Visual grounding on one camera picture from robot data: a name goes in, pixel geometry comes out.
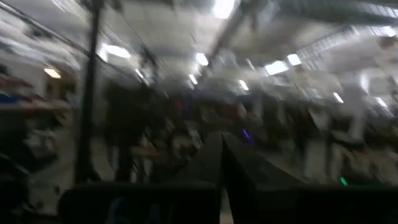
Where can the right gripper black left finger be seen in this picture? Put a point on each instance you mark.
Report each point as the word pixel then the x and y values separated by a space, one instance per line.
pixel 174 202

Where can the black vertical metal pole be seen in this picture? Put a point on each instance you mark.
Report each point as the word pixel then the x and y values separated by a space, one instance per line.
pixel 89 109

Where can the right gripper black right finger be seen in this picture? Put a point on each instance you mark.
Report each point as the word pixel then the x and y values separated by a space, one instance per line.
pixel 280 202

